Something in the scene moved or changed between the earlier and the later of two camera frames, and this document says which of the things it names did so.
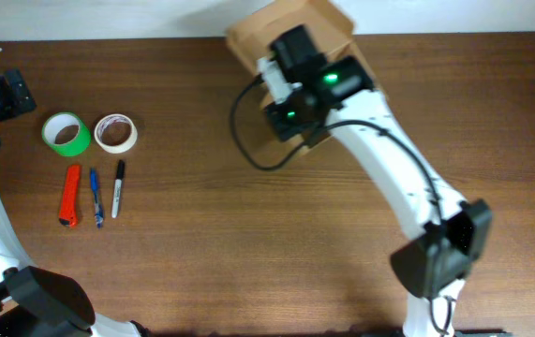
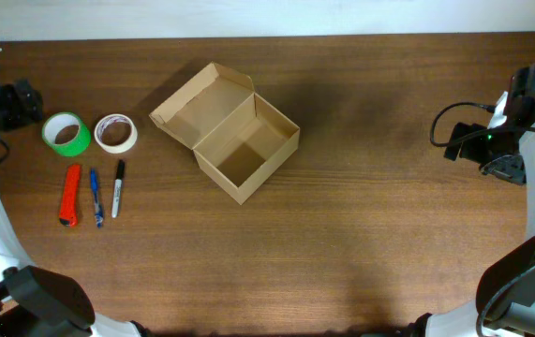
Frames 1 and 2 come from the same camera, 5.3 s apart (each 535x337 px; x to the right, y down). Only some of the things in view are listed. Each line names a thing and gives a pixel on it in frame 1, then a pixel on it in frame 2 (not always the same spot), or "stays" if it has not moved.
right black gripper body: (287, 117) -> (496, 152)
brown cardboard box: (251, 38) -> (237, 136)
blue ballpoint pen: (98, 211) stays
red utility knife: (68, 213) stays
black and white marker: (118, 188) stays
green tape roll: (66, 134) stays
